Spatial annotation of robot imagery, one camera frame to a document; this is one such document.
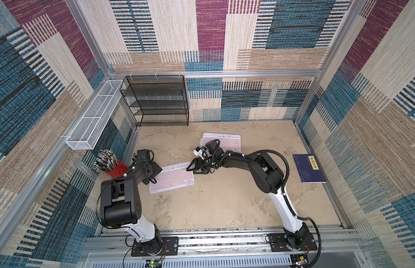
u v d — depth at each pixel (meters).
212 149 0.84
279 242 0.73
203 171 0.89
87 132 0.72
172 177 0.94
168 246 0.73
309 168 0.97
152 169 0.81
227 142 1.06
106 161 0.82
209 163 0.86
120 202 0.48
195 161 0.88
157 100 1.10
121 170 0.87
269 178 0.61
